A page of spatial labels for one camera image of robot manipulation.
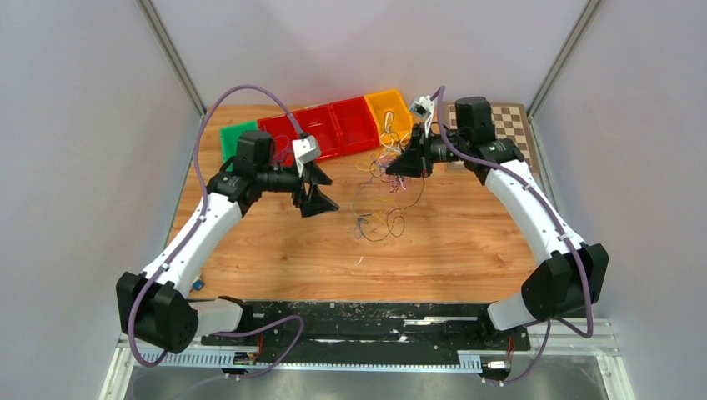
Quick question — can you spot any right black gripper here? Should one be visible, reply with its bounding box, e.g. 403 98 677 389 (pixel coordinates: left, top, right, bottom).
385 122 468 179

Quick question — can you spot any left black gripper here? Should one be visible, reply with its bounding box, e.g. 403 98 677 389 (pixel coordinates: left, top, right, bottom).
257 157 338 217

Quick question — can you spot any bundle of wires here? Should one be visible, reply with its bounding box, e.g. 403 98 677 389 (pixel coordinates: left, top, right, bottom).
351 110 426 243

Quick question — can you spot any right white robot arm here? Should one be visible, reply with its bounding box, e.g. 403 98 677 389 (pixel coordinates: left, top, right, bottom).
386 93 609 348

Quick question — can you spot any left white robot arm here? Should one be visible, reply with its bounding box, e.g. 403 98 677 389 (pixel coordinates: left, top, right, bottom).
116 130 338 353

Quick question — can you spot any yellow plastic bin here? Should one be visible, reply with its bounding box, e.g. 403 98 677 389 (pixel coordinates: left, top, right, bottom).
364 88 413 146

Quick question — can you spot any right red plastic bin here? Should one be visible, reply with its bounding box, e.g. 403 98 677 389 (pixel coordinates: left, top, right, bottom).
329 96 380 156

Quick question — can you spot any red plastic bin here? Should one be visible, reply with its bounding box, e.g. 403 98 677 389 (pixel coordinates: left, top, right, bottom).
257 115 298 166
329 96 380 156
293 105 342 161

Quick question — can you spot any left red plastic bin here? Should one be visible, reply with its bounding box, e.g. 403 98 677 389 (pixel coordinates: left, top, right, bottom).
257 115 298 166

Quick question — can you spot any middle red plastic bin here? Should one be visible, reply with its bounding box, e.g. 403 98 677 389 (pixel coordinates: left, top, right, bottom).
293 105 342 161

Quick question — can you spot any green plastic bin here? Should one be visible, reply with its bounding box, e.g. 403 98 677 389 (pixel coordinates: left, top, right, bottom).
219 121 258 163

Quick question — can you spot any wooden chessboard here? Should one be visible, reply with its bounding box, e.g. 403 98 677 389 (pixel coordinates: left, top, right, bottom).
439 101 541 174

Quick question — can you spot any white blue toy car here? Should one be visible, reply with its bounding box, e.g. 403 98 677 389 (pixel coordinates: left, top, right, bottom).
192 277 205 291

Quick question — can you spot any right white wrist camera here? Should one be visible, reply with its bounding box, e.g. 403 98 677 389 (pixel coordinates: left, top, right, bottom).
409 96 436 122

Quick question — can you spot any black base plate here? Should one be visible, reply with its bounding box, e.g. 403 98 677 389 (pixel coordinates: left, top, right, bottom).
200 301 531 365

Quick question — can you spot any aluminium frame rail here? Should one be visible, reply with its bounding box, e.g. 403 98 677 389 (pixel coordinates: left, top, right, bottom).
96 312 636 400

